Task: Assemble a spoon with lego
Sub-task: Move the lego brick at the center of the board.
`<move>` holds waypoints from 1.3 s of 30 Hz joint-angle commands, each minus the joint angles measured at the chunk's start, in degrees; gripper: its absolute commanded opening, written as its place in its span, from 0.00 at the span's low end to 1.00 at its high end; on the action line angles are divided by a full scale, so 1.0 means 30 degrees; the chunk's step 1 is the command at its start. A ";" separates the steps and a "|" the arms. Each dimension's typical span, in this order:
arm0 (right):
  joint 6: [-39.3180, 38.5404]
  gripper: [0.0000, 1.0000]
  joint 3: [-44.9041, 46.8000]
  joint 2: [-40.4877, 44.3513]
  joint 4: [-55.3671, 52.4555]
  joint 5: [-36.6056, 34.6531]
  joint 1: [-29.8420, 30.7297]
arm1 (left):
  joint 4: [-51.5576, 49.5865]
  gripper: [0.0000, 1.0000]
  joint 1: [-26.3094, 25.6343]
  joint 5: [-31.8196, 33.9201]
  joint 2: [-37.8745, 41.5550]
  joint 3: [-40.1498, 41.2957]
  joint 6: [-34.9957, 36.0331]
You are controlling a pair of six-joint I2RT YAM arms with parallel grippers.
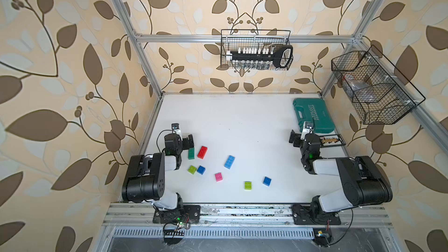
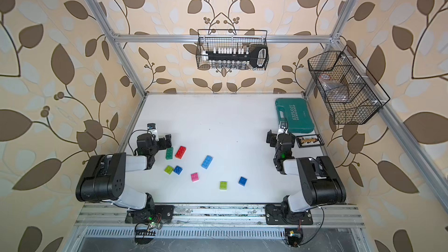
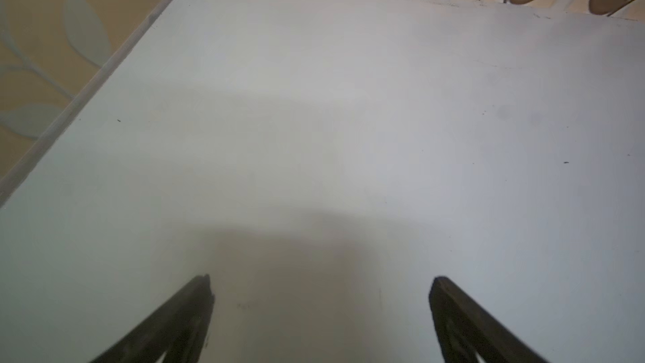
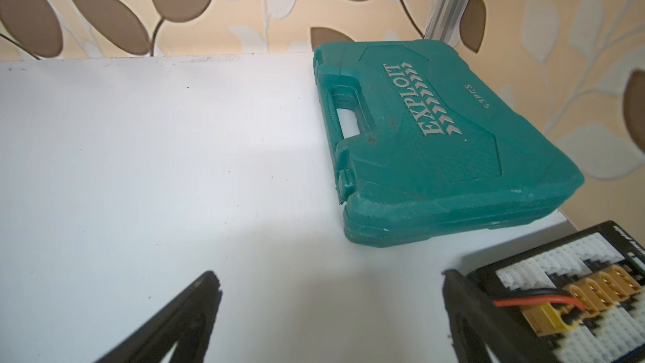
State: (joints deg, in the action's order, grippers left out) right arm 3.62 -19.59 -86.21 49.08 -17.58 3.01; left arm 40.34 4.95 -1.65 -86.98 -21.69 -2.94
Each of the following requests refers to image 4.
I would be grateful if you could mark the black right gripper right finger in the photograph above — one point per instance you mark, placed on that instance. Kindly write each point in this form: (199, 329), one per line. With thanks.
(479, 329)

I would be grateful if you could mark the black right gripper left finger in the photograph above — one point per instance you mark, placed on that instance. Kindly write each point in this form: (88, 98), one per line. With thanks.
(181, 330)

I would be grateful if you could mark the black battery charging board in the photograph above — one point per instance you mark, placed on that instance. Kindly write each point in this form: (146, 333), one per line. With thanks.
(592, 290)

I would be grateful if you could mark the green plastic tool case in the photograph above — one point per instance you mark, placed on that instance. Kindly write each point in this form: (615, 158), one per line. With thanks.
(421, 147)

